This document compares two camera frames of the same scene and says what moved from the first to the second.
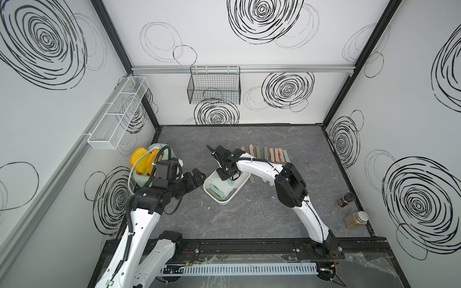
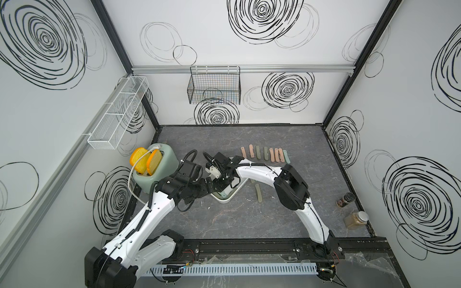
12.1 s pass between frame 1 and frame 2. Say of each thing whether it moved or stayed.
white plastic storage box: stayed
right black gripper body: moved
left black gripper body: moved
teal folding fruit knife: stayed
